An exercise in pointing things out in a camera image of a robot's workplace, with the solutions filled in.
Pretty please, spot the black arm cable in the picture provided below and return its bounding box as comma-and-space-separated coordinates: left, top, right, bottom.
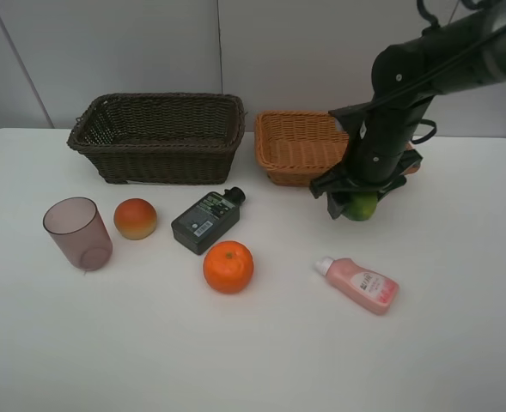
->
411, 118, 437, 145

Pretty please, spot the red-yellow peach fruit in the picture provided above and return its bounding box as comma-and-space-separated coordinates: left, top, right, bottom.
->
113, 198, 157, 240

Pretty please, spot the light orange wicker basket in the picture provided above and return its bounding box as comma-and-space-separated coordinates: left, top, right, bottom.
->
253, 110, 421, 188

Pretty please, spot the translucent purple plastic cup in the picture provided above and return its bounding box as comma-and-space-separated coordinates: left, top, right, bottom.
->
42, 197, 113, 272

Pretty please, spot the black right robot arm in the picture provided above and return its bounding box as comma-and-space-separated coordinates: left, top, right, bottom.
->
309, 1, 506, 221

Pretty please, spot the dark grey rectangular bottle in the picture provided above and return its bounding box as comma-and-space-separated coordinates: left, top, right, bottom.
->
171, 187, 246, 256

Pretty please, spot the pink bottle white cap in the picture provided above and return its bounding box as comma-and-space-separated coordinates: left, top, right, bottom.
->
314, 257, 399, 315

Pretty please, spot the green lime fruit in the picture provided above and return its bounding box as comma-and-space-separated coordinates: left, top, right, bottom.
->
342, 192, 378, 221

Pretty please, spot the orange mandarin fruit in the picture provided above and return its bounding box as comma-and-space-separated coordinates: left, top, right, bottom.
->
203, 241, 254, 294

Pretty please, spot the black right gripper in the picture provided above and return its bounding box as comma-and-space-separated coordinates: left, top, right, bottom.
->
309, 149, 422, 221

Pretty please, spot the dark brown wicker basket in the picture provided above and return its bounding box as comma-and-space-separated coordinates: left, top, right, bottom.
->
67, 93, 245, 185

